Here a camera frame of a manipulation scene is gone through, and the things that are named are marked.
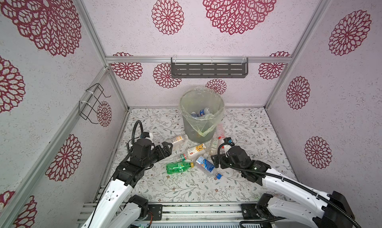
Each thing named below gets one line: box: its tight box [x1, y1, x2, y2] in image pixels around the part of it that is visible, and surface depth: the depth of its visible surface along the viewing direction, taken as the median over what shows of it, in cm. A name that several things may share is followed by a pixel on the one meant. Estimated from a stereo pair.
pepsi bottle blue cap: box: [199, 107, 211, 117], surface depth 102 cm
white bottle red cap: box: [216, 123, 225, 140], surface depth 102 cm
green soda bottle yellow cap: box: [166, 161, 195, 175], surface depth 88 cm
